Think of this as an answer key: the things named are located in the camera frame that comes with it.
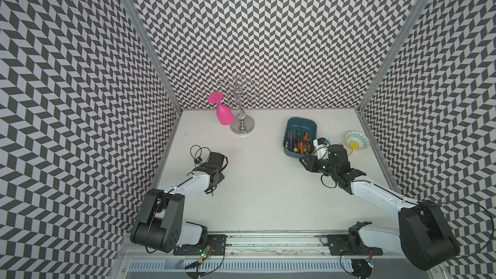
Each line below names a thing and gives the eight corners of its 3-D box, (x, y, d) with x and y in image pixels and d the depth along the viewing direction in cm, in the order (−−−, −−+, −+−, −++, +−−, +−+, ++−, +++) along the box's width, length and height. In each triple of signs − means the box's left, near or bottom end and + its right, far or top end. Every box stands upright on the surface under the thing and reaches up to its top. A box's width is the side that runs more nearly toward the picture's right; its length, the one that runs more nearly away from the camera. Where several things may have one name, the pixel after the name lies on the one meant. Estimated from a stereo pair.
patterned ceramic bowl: (345, 150, 102) (349, 145, 98) (340, 136, 108) (344, 130, 104) (367, 150, 102) (371, 145, 98) (361, 136, 108) (365, 130, 104)
